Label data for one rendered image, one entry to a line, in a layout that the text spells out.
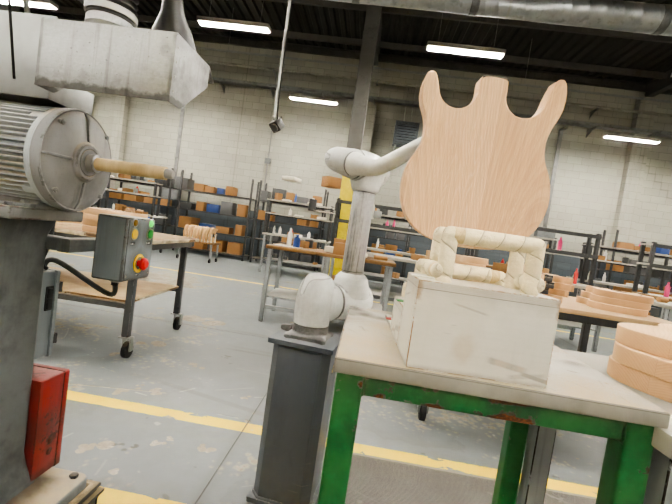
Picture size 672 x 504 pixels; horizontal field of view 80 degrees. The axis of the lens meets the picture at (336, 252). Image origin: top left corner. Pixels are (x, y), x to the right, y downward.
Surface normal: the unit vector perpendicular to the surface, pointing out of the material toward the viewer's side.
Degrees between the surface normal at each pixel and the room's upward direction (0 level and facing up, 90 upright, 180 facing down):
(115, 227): 90
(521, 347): 90
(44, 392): 90
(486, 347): 90
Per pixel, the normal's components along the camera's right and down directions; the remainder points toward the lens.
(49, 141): 0.85, 0.04
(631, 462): -0.08, 0.04
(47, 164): 0.82, 0.26
